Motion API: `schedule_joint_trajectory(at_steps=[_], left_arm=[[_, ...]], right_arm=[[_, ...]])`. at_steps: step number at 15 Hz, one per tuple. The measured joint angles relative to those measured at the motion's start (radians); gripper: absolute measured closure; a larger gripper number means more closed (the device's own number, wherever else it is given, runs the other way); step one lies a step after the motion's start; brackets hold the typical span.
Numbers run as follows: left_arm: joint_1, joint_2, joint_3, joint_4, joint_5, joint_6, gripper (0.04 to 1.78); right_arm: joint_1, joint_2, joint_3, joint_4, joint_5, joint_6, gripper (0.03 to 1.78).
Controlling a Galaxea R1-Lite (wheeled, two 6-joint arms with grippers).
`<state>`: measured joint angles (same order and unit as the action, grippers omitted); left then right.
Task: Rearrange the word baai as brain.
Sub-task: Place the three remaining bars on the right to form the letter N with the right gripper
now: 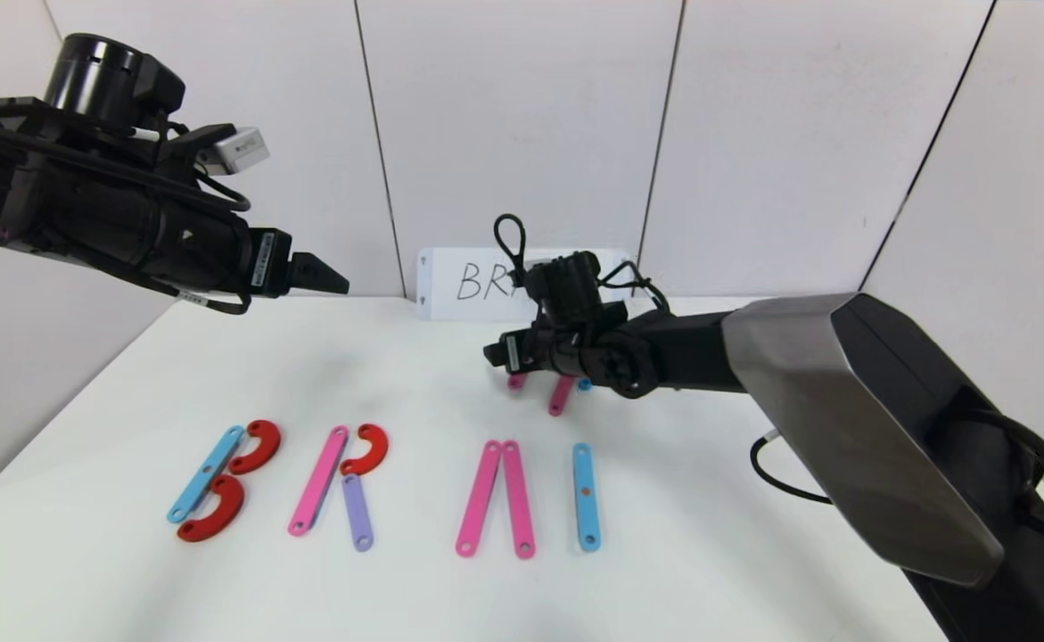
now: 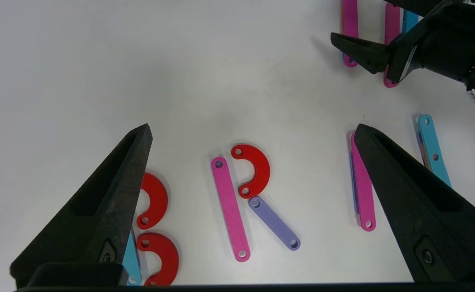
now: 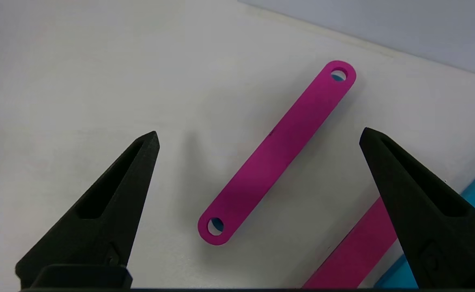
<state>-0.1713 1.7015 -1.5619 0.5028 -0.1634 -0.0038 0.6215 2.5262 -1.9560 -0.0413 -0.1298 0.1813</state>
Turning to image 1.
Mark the white BRAIN sign card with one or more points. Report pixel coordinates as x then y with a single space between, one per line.
437 285

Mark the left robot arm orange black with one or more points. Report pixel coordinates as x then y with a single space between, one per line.
58 196

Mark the long blue flat bar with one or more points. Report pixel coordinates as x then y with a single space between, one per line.
205 475

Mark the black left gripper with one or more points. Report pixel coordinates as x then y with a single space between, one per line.
269 262

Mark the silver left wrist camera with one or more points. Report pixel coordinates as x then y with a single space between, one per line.
241 150

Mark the blue bar with orange underside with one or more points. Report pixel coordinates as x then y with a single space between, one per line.
584 517

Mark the short purple bar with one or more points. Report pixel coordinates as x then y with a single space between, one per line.
358 517

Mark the pink bar with holes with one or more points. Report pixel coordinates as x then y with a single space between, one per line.
479 497
316 486
561 397
518 499
516 382

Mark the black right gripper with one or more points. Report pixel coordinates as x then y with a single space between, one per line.
511 353

